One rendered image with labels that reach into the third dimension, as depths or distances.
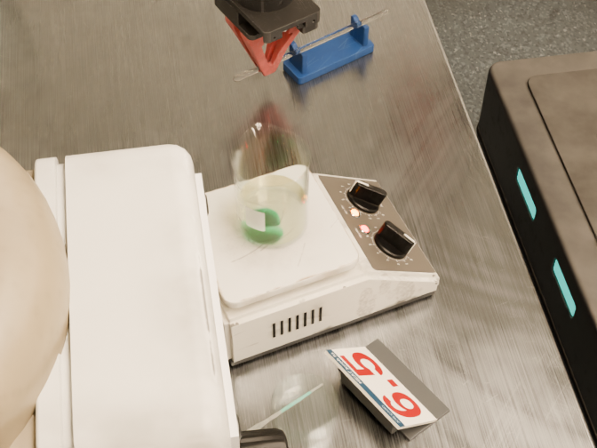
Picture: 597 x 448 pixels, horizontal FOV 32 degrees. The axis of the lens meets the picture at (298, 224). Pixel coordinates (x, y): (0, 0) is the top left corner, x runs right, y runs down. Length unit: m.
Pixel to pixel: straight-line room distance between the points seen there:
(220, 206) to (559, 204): 0.78
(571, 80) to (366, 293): 0.94
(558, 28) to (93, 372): 2.28
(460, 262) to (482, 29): 1.47
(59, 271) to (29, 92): 0.96
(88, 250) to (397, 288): 0.71
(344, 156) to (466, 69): 1.27
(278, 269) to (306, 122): 0.27
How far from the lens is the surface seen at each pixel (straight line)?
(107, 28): 1.22
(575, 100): 1.73
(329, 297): 0.87
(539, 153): 1.64
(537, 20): 2.46
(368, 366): 0.88
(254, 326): 0.86
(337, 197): 0.94
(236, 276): 0.85
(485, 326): 0.94
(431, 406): 0.89
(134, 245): 0.21
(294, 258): 0.86
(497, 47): 2.37
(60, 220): 0.22
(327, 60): 1.14
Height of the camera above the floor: 1.51
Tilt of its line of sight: 50 degrees down
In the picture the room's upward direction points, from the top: straight up
